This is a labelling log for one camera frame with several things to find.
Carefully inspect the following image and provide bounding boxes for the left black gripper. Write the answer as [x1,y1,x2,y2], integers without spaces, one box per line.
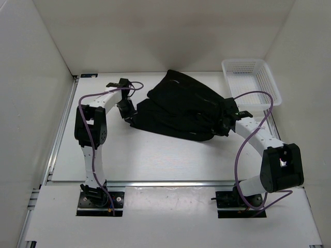
[116,99,137,125]

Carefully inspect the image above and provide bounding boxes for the black shorts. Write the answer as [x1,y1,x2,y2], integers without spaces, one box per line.
[130,70,238,142]

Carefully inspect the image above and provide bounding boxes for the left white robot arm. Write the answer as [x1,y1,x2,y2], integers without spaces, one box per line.
[74,78,137,207]

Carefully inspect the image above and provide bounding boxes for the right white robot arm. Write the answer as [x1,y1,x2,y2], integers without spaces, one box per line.
[219,98,304,207]

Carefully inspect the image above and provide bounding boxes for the white plastic mesh basket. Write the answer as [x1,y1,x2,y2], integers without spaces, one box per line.
[221,58,282,111]

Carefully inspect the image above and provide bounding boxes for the aluminium right rail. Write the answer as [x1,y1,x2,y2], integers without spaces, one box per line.
[267,114,324,247]

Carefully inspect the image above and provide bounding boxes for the aluminium rail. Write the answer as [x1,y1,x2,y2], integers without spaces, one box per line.
[267,114,324,247]
[46,180,295,189]
[16,75,80,247]

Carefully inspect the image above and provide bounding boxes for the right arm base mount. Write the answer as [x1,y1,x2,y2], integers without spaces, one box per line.
[211,187,267,219]

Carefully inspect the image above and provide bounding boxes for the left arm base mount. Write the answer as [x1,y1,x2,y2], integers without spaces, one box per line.
[76,184,125,217]

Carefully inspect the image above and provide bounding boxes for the aluminium front rail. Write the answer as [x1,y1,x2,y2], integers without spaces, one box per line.
[46,180,295,189]

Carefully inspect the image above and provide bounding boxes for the aluminium left rail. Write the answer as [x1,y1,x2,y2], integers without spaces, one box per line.
[16,75,80,247]

